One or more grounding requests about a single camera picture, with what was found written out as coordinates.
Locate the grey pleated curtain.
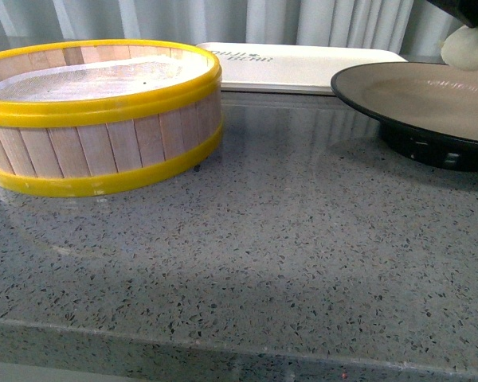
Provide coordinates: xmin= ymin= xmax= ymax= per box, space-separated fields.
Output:
xmin=0 ymin=0 xmax=460 ymax=57

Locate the tan plate with black rim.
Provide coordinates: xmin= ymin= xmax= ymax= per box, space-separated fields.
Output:
xmin=331 ymin=62 xmax=478 ymax=172

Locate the cream rectangular tray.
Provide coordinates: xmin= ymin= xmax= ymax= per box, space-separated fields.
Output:
xmin=198 ymin=42 xmax=405 ymax=95

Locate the white steamed bun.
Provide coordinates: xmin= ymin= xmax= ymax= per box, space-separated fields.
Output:
xmin=441 ymin=26 xmax=478 ymax=71

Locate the yellow rimmed bamboo steamer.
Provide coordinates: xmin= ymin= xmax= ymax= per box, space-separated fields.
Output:
xmin=0 ymin=40 xmax=223 ymax=197

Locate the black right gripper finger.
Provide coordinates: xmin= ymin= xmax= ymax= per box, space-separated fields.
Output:
xmin=428 ymin=0 xmax=478 ymax=28

